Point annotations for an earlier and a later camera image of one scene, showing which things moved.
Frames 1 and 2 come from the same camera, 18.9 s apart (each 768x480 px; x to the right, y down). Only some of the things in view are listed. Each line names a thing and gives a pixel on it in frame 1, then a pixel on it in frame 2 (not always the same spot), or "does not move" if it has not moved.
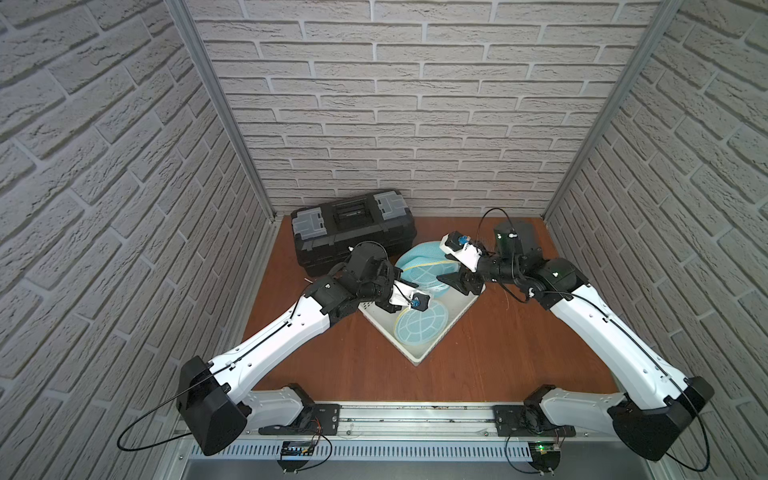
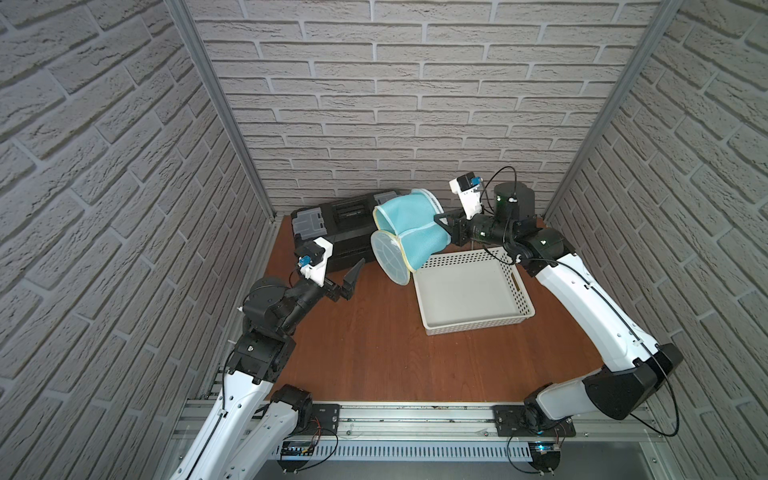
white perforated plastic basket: (457, 306) to (470, 289)
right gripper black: (462, 280) to (457, 228)
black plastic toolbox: (323, 236) does not move
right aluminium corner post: (657, 29) does not move
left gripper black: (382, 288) to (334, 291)
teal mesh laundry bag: (423, 322) to (412, 231)
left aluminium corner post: (195, 45) does not move
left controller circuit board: (295, 449) does not move
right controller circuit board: (545, 456) does not move
